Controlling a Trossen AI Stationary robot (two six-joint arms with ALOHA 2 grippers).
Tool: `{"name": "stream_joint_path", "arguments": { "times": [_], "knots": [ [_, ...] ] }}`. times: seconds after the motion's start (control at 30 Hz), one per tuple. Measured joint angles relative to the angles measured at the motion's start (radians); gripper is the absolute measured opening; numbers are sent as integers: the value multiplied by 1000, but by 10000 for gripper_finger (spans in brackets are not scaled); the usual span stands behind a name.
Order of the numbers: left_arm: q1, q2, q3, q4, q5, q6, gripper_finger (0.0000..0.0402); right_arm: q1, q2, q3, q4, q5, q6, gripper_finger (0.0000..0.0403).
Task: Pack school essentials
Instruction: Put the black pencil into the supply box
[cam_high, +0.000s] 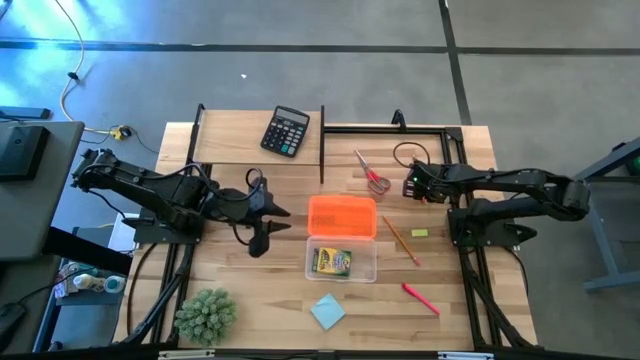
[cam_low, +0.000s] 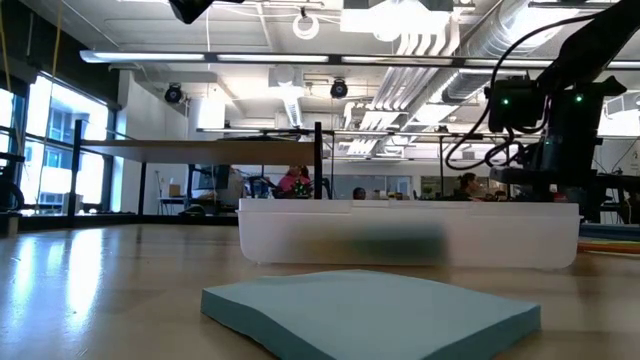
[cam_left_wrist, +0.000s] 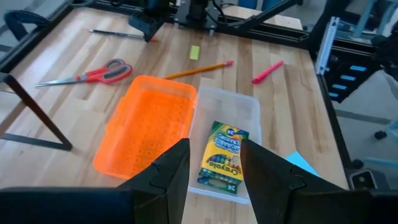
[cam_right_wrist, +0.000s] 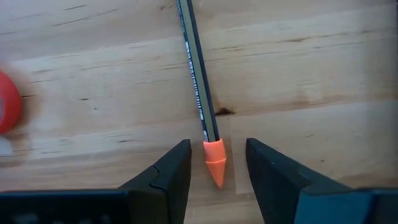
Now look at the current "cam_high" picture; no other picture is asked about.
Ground pink pen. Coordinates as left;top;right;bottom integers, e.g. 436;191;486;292
401;282;442;317

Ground orange-lidded clear pencil case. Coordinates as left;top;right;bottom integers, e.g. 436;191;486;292
304;194;379;284

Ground black desk calculator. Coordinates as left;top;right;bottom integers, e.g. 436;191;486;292
259;104;311;159

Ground white bottle teal cap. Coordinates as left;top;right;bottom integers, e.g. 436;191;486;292
73;273;126;295

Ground pale floor cable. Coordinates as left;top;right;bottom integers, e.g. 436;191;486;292
52;0;115;136

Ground dark flat bar device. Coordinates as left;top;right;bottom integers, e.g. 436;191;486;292
0;105;52;121

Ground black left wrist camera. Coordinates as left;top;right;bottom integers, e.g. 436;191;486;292
247;230;272;259

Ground red-handled scissors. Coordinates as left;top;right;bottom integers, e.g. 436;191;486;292
353;148;393;197

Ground yellow green crayon box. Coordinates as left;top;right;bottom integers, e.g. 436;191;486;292
310;245;354;277

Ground black flat panel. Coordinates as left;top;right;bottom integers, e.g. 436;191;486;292
42;225;134;276

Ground black computer mouse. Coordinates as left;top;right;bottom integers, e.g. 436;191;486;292
0;302;27;346

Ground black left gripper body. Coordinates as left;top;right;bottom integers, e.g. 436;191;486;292
217;179;274;234

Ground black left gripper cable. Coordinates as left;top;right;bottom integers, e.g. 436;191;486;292
243;167;266;204

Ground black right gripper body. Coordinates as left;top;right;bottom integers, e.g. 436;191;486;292
405;160;451;204

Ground black base cable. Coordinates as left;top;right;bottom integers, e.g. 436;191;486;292
124;242;161;337
504;246;530;297

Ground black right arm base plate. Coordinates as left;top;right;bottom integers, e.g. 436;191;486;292
447;207;539;250

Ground green artificial plant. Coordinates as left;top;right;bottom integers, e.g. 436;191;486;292
173;287;239;349

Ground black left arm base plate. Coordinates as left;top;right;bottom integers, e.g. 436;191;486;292
122;212;206;245

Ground blue sticky note pad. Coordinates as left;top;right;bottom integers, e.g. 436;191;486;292
309;292;347;332

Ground wooden shelf riser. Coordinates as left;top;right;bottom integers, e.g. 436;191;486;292
184;103;327;185

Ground silver metal bracket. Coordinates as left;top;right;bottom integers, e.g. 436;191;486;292
437;351;495;360
158;349;216;360

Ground grey desk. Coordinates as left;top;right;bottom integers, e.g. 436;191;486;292
0;119;86;262

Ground black box device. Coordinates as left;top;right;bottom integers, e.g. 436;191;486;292
0;124;51;182

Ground blue-grey metal cart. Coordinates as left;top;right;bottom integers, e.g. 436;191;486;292
574;135;640;294

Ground white paper sheet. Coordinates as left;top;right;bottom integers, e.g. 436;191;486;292
107;212;139;254

